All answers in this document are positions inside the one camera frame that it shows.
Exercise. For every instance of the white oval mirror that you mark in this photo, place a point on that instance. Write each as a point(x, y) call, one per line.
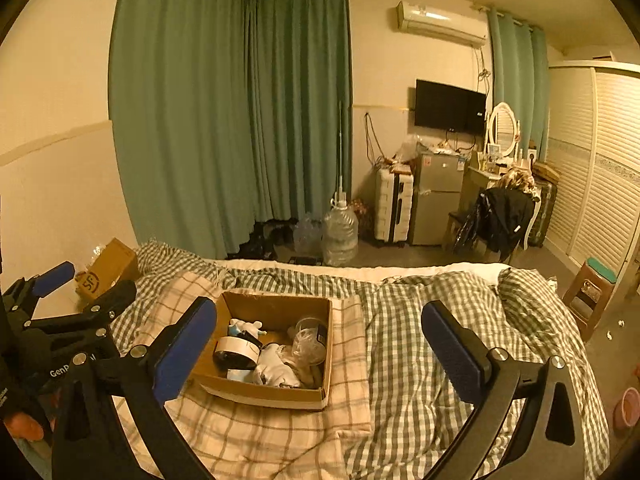
point(504, 130)

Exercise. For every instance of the brown stool with green seat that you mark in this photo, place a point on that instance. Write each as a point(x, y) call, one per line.
point(590, 290)

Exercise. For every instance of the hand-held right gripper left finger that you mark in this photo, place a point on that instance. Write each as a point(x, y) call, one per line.
point(185, 352)

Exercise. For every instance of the narrow green curtain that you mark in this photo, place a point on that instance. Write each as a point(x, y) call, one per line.
point(520, 85)

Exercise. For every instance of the dark shoes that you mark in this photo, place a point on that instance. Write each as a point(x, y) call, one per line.
point(265, 240)

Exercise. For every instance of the white chair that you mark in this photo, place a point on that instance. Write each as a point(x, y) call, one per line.
point(534, 220)

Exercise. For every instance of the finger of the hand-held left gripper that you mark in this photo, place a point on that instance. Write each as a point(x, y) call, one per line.
point(100, 305)
point(55, 275)

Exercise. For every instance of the pink basin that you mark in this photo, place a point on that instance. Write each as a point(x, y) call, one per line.
point(629, 410)

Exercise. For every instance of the white air conditioner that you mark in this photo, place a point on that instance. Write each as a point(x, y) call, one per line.
point(440, 22)

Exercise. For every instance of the clear plastic swab box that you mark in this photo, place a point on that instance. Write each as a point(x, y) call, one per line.
point(306, 337)

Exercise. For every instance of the black jacket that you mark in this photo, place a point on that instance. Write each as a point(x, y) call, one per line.
point(507, 217)

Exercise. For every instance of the clear plastic bag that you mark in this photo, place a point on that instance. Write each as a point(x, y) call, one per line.
point(411, 147)

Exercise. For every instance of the brown floral bag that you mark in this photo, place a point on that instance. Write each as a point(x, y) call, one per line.
point(362, 209)

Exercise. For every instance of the brown cardboard box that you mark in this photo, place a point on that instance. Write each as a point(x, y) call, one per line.
point(270, 397)

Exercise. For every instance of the white pole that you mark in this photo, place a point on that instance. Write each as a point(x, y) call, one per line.
point(341, 150)

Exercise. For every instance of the green checkered duvet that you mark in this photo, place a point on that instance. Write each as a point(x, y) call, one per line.
point(425, 285)

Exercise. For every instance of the silver fridge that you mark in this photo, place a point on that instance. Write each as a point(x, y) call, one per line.
point(435, 200)

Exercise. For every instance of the large clear water bottle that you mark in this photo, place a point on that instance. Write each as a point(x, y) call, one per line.
point(340, 237)

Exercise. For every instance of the white louvered wardrobe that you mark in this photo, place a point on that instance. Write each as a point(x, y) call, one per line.
point(595, 185)

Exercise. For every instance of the person's left hand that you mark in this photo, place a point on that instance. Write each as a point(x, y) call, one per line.
point(22, 426)

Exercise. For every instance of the dark suitcase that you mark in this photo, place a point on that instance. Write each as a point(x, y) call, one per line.
point(545, 215)

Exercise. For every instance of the beige plaid blanket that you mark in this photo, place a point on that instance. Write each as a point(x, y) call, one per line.
point(280, 435)

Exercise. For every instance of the black wall television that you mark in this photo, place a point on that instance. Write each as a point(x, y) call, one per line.
point(447, 105)

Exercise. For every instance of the white toy figure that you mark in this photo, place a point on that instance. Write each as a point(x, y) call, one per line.
point(245, 329)

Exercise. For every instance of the black and white tape roll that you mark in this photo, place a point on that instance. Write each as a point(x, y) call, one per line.
point(235, 347)

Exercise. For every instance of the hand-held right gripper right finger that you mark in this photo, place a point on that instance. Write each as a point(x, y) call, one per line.
point(455, 355)

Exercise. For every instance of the wide green curtain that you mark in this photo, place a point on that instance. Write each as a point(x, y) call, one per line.
point(200, 110)

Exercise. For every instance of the printed brown shipping box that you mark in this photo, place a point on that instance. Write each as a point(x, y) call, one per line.
point(112, 265)

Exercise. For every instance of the cream cloth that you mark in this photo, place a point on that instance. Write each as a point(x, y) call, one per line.
point(277, 370)

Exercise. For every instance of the crumpled clear plastic bottles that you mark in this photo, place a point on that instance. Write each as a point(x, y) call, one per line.
point(306, 235)

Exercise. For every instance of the white suitcase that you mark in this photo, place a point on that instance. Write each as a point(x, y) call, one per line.
point(387, 205)

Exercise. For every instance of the dressing table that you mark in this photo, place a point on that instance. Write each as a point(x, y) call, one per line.
point(475, 185)

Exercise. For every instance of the tan patterned cloth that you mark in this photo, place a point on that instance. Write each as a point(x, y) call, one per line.
point(519, 180)

